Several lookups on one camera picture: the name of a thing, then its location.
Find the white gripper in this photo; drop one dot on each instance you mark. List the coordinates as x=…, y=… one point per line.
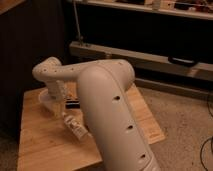
x=53, y=106

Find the white bottle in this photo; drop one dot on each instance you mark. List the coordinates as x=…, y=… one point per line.
x=74, y=126

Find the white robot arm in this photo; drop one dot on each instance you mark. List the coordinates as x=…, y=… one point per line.
x=101, y=90

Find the black and orange pen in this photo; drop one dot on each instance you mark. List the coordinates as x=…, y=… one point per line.
x=70, y=104

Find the wooden folding table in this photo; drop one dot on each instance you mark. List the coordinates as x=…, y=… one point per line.
x=47, y=145

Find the metal vertical pole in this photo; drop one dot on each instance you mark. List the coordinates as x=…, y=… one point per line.
x=79, y=36

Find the grey metal beam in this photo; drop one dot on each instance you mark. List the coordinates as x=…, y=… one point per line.
x=142, y=60

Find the upper shelf with clutter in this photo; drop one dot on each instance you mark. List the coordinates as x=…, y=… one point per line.
x=196, y=9

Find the black handle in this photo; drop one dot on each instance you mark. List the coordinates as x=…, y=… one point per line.
x=186, y=63

